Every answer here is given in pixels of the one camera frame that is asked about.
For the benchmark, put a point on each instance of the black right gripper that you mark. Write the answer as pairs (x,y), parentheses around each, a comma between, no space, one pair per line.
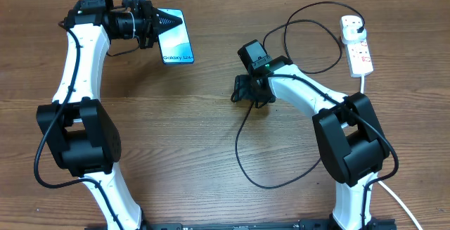
(245,94)

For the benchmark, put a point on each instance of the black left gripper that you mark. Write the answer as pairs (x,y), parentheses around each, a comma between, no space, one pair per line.
(155,22)

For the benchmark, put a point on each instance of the blue Galaxy smartphone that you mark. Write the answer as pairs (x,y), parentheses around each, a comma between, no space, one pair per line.
(175,45)

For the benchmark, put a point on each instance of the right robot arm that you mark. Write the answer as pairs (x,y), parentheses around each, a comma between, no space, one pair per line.
(351,142)

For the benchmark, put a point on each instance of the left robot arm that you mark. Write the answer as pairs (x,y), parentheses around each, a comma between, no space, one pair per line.
(76,128)

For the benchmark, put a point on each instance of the white charger plug adapter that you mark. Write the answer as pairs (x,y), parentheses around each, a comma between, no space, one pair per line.
(351,33)

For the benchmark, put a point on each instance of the white power strip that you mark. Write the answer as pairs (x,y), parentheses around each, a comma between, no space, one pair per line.
(358,55)

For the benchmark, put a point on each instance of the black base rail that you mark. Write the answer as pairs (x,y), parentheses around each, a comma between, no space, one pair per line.
(303,224)

